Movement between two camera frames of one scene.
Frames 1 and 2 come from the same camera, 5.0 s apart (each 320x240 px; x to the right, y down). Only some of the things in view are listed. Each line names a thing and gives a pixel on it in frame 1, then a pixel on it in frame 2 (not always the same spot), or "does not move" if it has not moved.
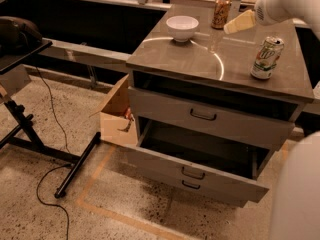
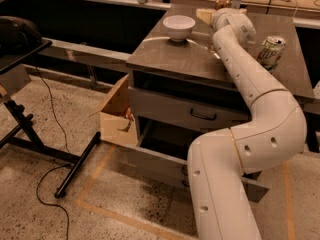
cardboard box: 117,124 does not move
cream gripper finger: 242,21 -> 205,14
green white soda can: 266,58 does not move
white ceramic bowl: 182,27 does not move
